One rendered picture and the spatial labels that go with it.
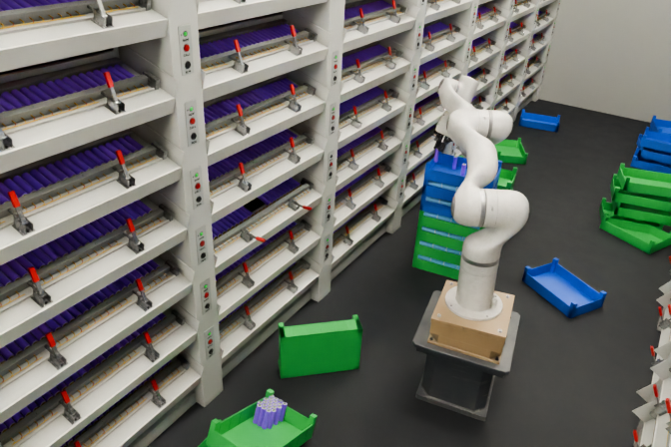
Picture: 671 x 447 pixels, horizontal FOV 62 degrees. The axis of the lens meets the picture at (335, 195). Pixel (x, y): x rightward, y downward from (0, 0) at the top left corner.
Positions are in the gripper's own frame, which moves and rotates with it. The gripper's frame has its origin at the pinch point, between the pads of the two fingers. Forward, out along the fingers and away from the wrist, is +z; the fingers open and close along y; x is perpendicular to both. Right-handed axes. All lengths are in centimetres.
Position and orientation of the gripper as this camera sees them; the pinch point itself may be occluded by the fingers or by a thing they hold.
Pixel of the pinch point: (439, 146)
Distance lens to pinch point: 251.0
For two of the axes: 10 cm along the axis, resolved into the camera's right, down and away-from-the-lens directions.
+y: -5.8, -4.1, 7.0
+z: -3.8, 9.0, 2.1
